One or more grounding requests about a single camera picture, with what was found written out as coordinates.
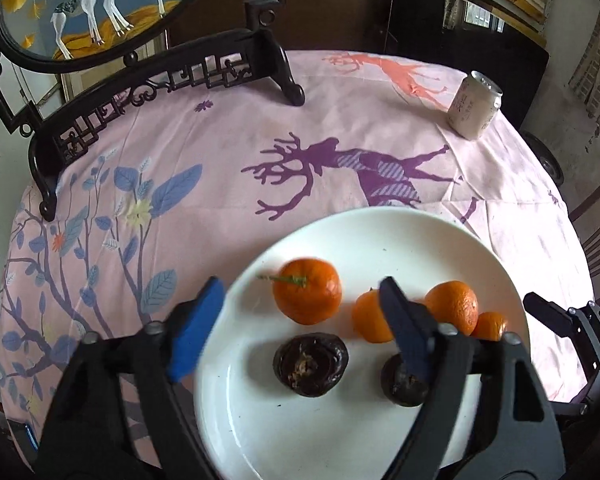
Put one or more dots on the black wheel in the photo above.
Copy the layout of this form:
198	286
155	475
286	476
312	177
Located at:
545	160

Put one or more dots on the beige drink can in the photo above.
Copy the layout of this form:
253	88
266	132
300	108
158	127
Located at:
472	105

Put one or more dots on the black cabinet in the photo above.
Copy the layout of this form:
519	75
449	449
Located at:
480	70

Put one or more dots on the dark brown round fruit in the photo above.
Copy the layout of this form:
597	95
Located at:
402	390
310	365

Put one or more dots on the pink deer print tablecloth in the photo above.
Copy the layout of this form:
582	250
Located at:
230	160

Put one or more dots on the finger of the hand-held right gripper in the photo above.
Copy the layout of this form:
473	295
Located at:
550	312

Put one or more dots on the medium orange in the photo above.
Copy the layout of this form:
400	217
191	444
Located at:
452	305
371	317

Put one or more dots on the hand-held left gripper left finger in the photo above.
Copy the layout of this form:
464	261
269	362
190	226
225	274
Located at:
195	332

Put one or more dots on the small orange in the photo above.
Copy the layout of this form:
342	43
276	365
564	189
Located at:
490	327

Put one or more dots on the large orange with green stem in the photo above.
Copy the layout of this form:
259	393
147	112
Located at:
307	295

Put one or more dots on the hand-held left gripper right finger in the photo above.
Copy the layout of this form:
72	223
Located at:
409	332

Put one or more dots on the round deer screen, dark stand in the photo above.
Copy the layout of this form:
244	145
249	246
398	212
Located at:
105	15

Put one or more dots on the white round plate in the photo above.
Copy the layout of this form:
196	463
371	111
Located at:
330	425

